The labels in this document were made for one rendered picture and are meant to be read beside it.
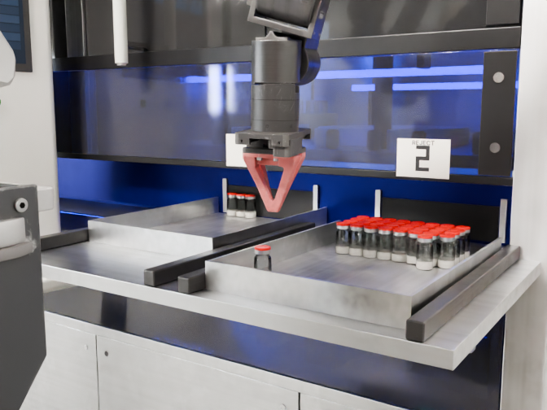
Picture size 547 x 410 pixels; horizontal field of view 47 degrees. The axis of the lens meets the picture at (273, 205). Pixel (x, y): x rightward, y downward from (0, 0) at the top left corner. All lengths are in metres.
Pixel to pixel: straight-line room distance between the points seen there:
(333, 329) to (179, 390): 0.79
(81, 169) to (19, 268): 1.17
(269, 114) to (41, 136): 0.75
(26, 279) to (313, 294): 0.33
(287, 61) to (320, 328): 0.30
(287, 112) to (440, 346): 0.31
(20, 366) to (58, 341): 1.20
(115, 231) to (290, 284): 0.41
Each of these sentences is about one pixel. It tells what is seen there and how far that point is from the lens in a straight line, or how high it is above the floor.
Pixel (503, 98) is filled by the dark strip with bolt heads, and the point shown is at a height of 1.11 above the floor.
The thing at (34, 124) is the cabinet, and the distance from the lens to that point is 1.39.
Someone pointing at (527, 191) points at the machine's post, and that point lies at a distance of 0.97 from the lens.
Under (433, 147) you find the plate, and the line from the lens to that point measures 1.00.
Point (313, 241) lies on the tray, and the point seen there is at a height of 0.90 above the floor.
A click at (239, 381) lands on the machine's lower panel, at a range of 1.28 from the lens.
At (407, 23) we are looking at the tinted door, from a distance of 1.03.
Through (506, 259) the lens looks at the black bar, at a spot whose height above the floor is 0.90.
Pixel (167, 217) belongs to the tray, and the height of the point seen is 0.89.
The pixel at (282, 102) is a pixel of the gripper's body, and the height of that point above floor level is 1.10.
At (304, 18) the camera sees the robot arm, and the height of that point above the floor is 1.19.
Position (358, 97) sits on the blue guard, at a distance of 1.04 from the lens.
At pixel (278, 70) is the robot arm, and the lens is 0.73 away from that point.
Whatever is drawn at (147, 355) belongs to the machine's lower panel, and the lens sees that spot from 1.43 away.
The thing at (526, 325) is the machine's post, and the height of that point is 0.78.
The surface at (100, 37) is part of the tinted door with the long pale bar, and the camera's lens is 1.43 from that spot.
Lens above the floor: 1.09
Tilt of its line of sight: 9 degrees down
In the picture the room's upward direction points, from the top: straight up
